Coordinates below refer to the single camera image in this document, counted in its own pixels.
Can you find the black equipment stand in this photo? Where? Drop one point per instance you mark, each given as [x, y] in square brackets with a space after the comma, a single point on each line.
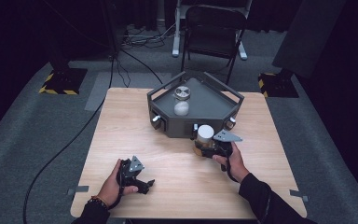
[113, 28]

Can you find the grey tape strip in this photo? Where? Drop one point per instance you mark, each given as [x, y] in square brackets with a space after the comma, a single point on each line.
[78, 189]
[299, 194]

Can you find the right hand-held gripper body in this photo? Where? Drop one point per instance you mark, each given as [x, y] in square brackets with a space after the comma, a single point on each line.
[225, 137]

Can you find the dark grey panel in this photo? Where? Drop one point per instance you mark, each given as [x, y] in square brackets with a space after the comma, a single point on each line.
[307, 34]

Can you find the person's left hand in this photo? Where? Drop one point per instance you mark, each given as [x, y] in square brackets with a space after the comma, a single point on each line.
[108, 189]

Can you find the grey corner rack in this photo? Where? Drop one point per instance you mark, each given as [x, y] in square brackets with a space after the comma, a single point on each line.
[208, 102]

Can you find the white-lid amber jar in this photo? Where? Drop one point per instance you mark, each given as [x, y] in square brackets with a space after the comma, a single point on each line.
[205, 133]

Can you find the silver-lid glass jar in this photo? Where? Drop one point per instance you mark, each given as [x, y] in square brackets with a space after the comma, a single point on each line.
[181, 107]

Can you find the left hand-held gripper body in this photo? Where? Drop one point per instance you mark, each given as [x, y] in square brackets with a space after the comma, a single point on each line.
[133, 165]

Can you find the person's right hand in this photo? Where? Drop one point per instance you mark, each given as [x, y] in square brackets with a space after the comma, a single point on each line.
[236, 166]

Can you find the striped-edge black stand base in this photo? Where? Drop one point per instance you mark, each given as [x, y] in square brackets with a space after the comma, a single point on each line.
[278, 85]
[63, 81]

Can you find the black folding chair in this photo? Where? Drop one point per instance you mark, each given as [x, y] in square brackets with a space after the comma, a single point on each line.
[213, 34]

